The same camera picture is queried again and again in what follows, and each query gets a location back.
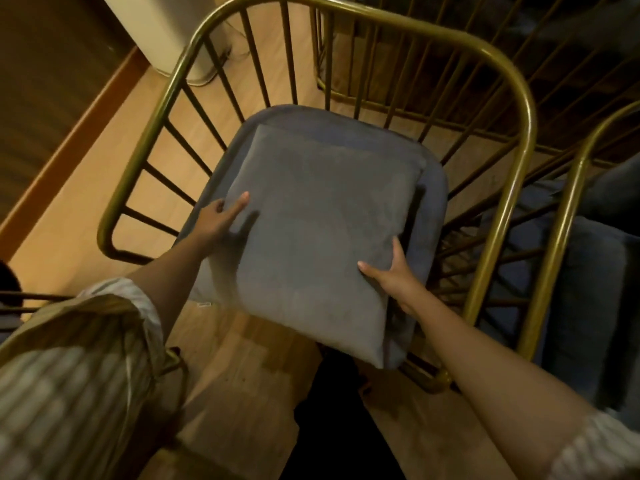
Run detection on person's left hand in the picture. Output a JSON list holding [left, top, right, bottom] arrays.
[[191, 191, 251, 255]]

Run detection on person's right hand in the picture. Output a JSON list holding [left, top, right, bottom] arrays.
[[357, 236, 427, 316]]

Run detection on grey square cushion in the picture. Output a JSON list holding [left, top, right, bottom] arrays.
[[190, 124, 426, 369]]

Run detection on person's left forearm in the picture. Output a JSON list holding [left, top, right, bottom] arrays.
[[125, 235, 213, 340]]

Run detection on person's right forearm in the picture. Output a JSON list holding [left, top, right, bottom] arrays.
[[400, 287, 598, 480]]

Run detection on black trousers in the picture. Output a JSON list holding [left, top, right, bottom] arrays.
[[280, 345, 406, 480]]

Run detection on white appliance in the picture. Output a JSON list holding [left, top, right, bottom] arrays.
[[100, 0, 231, 87]]

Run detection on striped shirt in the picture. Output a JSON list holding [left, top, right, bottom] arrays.
[[0, 278, 640, 480]]

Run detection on gold wire chair grey seat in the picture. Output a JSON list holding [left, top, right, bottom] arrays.
[[445, 101, 640, 430], [96, 0, 538, 395]]

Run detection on dark metal frame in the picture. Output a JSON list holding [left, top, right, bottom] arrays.
[[0, 260, 76, 335]]

